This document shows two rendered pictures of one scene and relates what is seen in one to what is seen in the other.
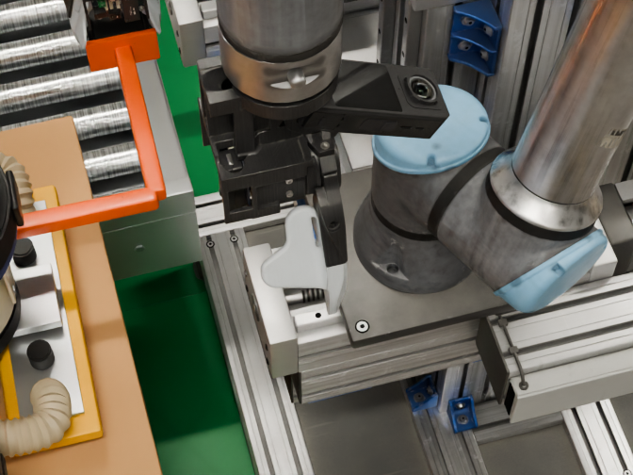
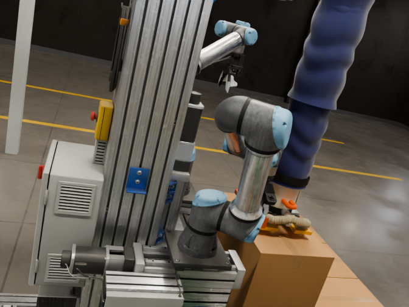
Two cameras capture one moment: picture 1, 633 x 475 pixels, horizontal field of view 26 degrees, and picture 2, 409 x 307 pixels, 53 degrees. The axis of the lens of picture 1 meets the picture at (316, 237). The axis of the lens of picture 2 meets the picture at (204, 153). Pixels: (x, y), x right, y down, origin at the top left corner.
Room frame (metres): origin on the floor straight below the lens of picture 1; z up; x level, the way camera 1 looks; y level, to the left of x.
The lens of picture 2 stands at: (2.68, -0.14, 1.86)
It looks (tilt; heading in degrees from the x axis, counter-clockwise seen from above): 18 degrees down; 176
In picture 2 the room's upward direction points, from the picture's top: 15 degrees clockwise
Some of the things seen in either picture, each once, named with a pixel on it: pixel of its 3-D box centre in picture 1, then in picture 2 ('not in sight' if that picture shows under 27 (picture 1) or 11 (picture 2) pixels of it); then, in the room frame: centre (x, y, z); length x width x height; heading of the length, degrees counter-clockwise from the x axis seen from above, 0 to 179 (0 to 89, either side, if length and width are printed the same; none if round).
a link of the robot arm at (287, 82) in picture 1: (282, 43); (236, 48); (0.54, 0.02, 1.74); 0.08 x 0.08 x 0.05
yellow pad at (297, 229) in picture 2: not in sight; (290, 213); (0.73, 0.51, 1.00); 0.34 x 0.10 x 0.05; 15
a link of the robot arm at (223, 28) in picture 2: not in sight; (229, 30); (0.63, -0.04, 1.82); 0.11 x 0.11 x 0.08; 41
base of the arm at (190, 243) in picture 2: not in sight; (199, 235); (1.32, 0.01, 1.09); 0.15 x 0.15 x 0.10
